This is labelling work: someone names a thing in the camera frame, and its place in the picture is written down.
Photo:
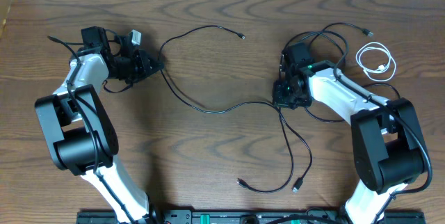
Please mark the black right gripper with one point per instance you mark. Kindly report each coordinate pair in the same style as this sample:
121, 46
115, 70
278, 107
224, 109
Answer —
278, 99

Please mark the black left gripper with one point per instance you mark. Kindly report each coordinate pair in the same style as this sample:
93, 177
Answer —
142, 69

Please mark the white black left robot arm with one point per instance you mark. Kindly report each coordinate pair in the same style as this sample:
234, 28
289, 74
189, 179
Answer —
79, 134

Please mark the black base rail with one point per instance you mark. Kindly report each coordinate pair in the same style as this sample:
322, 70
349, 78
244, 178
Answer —
313, 215

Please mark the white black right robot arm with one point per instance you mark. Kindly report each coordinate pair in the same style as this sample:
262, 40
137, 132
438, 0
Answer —
388, 146

